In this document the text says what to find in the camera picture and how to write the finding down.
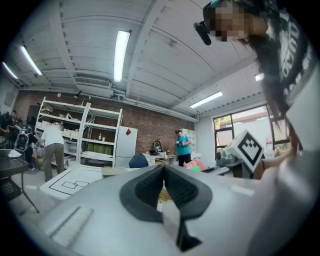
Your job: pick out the round black appliance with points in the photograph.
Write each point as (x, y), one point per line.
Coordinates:
(157, 147)

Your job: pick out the black mesh metal table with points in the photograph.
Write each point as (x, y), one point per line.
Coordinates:
(12, 163)

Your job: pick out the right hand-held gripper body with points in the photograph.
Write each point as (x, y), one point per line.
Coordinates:
(246, 150)

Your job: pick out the white cubby shelf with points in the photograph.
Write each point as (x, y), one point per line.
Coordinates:
(192, 140)

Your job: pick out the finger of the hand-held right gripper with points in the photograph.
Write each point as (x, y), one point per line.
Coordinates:
(208, 169)

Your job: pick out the white paper sheet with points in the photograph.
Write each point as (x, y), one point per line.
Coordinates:
(15, 153)

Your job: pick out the black white backpack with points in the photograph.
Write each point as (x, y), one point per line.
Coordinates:
(23, 141)

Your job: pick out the blue chair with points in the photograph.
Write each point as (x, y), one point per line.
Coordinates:
(138, 162)

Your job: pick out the translucent plastic cup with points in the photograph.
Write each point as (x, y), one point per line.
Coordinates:
(74, 168)

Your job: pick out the person's right forearm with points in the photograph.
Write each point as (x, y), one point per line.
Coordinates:
(271, 166)

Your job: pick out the black head-mounted camera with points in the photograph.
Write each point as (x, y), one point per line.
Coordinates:
(203, 32)

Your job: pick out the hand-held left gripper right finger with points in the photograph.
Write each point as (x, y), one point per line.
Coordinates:
(192, 197)

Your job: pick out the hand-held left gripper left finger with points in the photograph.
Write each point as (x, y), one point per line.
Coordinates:
(140, 200)

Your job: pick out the person's face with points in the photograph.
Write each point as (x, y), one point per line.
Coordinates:
(230, 22)

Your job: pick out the white desk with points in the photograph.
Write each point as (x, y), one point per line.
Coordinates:
(150, 157)

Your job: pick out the pink jacket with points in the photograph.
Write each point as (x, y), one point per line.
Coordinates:
(196, 163)

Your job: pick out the white air conditioner unit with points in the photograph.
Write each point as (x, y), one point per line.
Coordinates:
(93, 87)

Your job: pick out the row of green containers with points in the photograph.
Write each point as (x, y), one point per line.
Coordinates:
(100, 149)

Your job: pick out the green packet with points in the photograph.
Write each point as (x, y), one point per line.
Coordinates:
(196, 168)

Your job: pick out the person's black white printed shirt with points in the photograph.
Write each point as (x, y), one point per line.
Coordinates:
(295, 62)

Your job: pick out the fluorescent ceiling light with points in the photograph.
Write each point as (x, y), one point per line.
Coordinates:
(31, 61)
(10, 70)
(259, 77)
(121, 55)
(206, 99)

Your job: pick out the white metal shelf rack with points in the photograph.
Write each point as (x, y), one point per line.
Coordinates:
(103, 126)
(65, 104)

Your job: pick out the black framed window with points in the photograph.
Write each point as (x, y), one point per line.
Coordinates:
(252, 117)

